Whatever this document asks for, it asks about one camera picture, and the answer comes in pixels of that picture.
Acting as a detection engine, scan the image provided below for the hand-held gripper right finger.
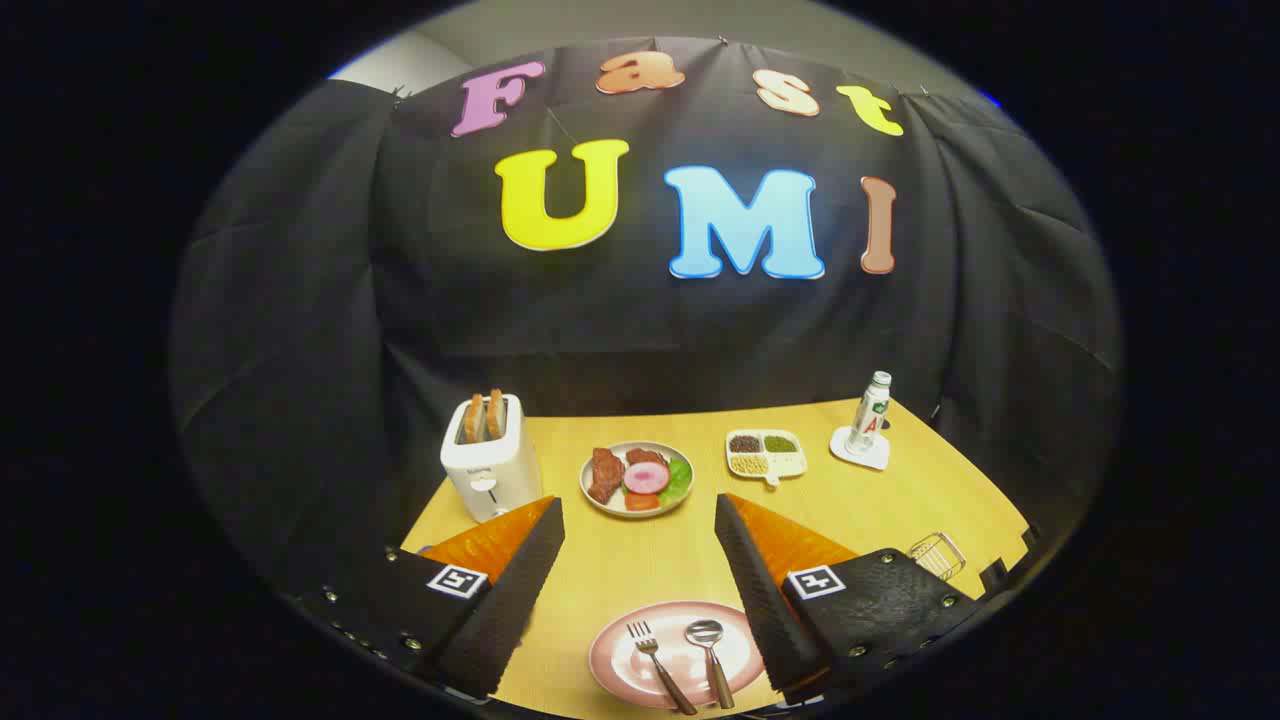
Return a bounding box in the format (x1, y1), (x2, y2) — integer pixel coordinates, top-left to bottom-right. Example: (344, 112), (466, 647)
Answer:
(714, 492), (986, 706)

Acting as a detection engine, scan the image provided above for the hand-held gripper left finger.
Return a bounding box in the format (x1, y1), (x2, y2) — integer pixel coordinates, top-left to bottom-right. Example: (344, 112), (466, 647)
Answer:
(300, 495), (566, 701)

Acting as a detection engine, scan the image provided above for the metal spoon wooden handle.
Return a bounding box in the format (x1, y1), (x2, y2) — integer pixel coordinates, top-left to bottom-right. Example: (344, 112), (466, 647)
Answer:
(685, 619), (736, 711)

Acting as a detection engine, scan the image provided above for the metal fork wooden handle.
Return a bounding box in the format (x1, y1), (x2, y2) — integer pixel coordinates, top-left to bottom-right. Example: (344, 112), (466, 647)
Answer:
(627, 621), (698, 716)

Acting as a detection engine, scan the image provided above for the white toaster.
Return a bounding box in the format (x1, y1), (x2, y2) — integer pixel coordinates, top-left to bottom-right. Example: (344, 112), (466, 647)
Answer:
(440, 393), (544, 524)

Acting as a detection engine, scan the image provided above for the grey food plate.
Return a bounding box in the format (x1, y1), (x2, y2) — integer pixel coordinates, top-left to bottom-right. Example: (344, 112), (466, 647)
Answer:
(579, 441), (696, 519)

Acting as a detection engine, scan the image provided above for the pink plate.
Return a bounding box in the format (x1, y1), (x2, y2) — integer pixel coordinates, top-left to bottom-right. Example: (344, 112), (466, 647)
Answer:
(588, 600), (766, 711)

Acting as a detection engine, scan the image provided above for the white divided tray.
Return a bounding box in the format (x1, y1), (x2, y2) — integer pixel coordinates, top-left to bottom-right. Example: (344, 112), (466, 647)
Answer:
(725, 429), (808, 487)

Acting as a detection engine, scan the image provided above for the large brown steak piece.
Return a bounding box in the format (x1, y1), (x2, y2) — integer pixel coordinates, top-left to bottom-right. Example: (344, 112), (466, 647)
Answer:
(587, 448), (626, 504)

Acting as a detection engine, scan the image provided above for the white square coaster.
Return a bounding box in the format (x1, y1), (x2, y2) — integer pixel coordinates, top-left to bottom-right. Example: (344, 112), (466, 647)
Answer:
(829, 426), (892, 472)

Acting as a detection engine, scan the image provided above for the white labelled bottle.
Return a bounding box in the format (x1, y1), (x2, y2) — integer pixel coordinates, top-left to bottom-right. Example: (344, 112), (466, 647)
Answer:
(846, 371), (893, 454)

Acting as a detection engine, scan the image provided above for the metal wire rack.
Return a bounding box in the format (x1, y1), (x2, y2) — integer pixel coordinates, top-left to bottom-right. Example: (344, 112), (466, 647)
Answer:
(908, 532), (968, 582)

